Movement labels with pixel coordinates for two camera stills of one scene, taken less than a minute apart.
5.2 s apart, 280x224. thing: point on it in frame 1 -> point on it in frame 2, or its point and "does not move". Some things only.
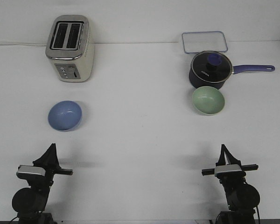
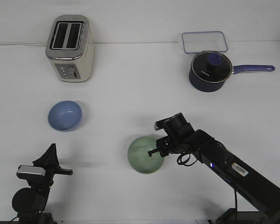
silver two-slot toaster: (69, 46) does not move
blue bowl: (65, 115) does not move
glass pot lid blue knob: (212, 66) does not move
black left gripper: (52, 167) does not move
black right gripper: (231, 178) -> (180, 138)
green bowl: (208, 100) -> (138, 157)
